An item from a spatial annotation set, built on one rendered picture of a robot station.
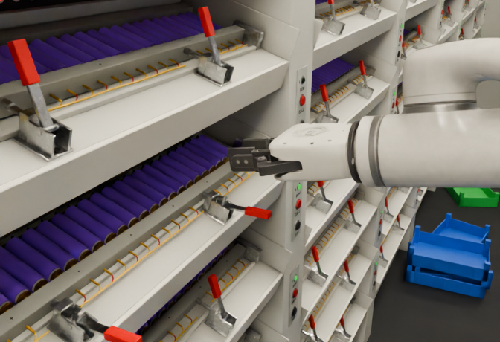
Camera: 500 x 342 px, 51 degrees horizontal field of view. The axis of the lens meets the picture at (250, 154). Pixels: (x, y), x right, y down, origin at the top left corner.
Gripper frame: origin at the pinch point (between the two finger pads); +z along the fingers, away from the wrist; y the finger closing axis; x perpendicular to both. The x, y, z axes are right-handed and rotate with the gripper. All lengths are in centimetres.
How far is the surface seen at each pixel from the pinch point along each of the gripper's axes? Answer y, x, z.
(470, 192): -232, 103, 4
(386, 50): -85, -1, 3
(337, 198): -47, 27, 8
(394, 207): -123, 64, 17
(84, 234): 20.9, 2.0, 10.8
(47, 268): 27.1, 2.6, 9.8
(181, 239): 11.1, 7.3, 5.6
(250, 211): 3.8, 6.6, -0.7
